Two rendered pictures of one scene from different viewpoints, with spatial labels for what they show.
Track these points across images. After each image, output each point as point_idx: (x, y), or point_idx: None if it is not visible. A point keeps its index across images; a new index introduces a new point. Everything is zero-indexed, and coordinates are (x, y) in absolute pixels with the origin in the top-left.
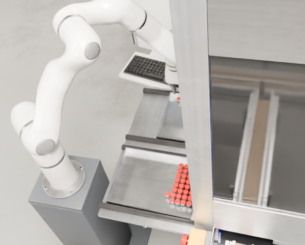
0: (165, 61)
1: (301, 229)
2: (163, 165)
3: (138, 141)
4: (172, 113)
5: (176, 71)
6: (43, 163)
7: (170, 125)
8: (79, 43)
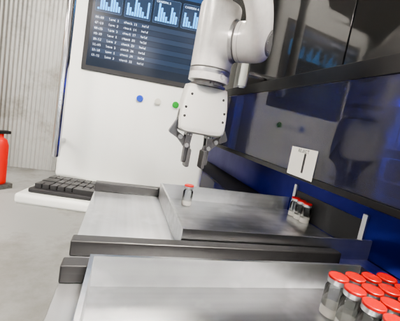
0: (199, 60)
1: None
2: (258, 307)
3: (120, 254)
4: (179, 213)
5: (216, 87)
6: None
7: (190, 227)
8: None
